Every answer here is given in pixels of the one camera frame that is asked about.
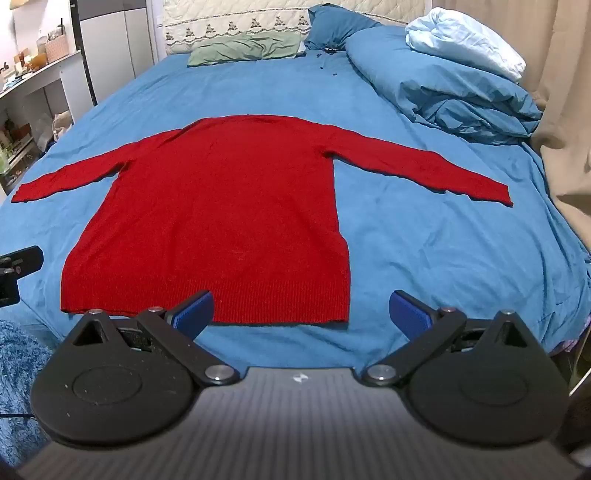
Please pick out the white shelf unit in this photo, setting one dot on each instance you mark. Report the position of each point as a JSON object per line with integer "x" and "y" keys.
{"x": 60, "y": 74}

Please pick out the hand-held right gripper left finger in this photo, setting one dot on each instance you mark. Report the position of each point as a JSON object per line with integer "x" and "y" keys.
{"x": 194, "y": 314}

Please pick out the woven storage basket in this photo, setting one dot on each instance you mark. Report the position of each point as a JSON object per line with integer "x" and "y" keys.
{"x": 57, "y": 48}

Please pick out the blue pillow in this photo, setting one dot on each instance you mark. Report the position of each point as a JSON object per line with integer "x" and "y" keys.
{"x": 332, "y": 25}

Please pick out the red towel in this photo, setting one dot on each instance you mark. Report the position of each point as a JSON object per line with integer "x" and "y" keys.
{"x": 221, "y": 207}

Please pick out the blue bed sheet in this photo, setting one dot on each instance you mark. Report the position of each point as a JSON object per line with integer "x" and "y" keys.
{"x": 415, "y": 240}

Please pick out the beige curtain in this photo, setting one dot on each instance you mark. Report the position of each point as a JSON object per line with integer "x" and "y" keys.
{"x": 568, "y": 92}

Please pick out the small black object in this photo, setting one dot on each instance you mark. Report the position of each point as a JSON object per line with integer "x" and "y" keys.
{"x": 328, "y": 49}

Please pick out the blue duvet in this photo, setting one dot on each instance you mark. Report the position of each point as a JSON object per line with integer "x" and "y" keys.
{"x": 438, "y": 87}

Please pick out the light blue blanket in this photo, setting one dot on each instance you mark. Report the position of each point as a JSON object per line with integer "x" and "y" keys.
{"x": 461, "y": 37}

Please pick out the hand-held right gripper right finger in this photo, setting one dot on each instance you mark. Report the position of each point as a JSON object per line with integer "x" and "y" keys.
{"x": 408, "y": 314}

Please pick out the blue fluffy rug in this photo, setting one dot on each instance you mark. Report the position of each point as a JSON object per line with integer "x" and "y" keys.
{"x": 18, "y": 369}

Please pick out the white wardrobe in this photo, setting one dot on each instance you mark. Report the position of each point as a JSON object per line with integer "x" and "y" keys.
{"x": 124, "y": 46}

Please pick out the beige pillow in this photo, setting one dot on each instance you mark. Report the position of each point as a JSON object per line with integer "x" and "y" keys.
{"x": 231, "y": 14}

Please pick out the green pillow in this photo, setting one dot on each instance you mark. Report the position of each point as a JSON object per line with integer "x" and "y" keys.
{"x": 240, "y": 48}

